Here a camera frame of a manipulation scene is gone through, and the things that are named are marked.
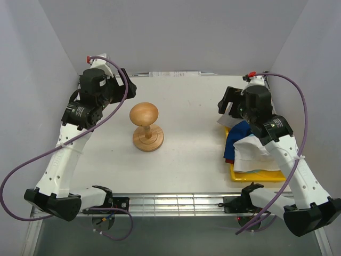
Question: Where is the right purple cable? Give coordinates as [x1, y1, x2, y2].
[235, 71, 308, 235]

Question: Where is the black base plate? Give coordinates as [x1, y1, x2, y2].
[82, 197, 130, 214]
[218, 196, 257, 213]

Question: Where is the aluminium front rail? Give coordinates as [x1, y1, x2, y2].
[29, 193, 334, 218]

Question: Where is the purple cable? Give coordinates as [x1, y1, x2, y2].
[235, 71, 308, 235]
[0, 55, 134, 241]

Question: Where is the white bucket hat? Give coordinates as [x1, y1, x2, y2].
[233, 134, 280, 172]

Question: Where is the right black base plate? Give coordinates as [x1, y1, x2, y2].
[218, 196, 257, 213]

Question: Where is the dark red hat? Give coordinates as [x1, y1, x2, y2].
[225, 158, 234, 164]

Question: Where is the blue bucket hat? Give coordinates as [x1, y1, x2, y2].
[223, 121, 252, 160]

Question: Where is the yellow plastic tray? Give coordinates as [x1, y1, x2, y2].
[225, 127, 286, 182]

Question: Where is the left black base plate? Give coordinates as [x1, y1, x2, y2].
[82, 197, 130, 214]

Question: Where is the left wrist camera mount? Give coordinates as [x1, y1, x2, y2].
[87, 55, 113, 77]

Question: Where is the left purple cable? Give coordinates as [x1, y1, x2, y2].
[0, 55, 134, 241]

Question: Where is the grey cap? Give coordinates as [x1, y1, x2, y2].
[217, 115, 243, 128]

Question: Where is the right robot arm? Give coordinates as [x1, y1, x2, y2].
[218, 85, 340, 237]

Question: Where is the teal bucket hat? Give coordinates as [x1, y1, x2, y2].
[246, 169, 269, 173]

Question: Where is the wooden hat stand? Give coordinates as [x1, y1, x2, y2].
[129, 102, 164, 152]

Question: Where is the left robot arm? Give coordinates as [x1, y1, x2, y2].
[24, 68, 136, 221]

